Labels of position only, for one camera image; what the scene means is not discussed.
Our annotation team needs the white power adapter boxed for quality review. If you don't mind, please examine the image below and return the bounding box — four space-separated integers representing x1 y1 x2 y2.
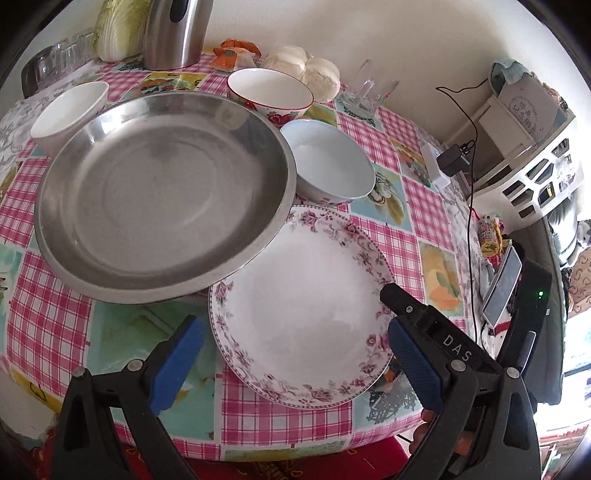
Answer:
421 142 451 189

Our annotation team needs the napa cabbage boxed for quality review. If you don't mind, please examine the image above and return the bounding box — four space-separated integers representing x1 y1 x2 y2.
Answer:
93 0 155 63

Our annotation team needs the clear drinking glass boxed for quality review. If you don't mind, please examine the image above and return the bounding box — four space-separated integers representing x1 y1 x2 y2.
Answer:
46 39 81 79
69 28 100 63

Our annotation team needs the stainless steel thermos jug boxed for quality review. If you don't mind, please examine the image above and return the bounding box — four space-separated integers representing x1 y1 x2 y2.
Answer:
143 0 214 71

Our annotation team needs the person's right hand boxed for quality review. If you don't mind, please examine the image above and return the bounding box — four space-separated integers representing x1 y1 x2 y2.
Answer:
408 410 437 457

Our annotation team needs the yellow snack packet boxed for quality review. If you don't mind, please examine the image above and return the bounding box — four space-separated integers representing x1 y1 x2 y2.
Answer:
478 213 502 258

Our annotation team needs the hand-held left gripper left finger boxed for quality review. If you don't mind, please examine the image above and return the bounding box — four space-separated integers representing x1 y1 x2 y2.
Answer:
51 315 206 480

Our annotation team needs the red rimmed white bowl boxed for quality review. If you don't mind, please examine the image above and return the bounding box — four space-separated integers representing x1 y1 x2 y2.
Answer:
227 68 315 121

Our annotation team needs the white plastic basket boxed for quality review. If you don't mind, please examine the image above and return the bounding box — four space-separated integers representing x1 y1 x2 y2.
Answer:
471 115 583 223

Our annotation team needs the black charger plug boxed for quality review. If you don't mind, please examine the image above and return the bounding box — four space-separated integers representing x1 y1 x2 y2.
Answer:
436 143 476 176

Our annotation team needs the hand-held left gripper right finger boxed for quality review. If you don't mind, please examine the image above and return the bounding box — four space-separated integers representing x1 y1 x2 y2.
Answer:
387 318 541 480

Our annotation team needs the orange snack bag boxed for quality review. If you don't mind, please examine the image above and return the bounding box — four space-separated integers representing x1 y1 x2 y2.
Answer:
213 40 262 72

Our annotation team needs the large stainless steel plate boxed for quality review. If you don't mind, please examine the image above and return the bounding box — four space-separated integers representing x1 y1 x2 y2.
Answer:
34 91 297 304

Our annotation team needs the smartphone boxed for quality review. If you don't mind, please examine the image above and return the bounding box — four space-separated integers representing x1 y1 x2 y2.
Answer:
482 246 523 326

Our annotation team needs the pink checkered tablecloth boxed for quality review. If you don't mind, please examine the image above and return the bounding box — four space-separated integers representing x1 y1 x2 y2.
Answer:
0 52 485 462

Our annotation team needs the bag of white steamed buns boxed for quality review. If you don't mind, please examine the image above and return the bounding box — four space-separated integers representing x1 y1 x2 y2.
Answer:
262 45 341 103

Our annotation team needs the black cable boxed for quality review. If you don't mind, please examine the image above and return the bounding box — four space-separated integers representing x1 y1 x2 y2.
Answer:
436 78 491 344

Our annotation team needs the plain white bowl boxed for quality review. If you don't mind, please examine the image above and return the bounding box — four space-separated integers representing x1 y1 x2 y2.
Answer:
30 82 110 153

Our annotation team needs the grey printed box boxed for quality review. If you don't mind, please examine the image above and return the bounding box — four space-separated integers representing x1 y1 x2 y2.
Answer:
498 73 563 136

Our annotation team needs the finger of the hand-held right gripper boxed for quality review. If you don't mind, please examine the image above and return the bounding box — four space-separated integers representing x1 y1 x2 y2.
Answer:
381 282 502 374

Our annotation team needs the red seat cushion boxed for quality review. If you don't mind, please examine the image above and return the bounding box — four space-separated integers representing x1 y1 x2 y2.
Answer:
28 431 413 480

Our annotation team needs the light blue bowl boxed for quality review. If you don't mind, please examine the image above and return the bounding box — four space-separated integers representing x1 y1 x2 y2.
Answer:
279 119 376 207

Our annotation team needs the floral rimmed white plate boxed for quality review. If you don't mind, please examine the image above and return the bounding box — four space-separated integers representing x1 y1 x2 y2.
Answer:
209 204 398 409

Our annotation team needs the clear glass mug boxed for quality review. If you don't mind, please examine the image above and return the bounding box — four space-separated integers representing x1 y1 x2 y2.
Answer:
372 78 400 110
342 59 385 118

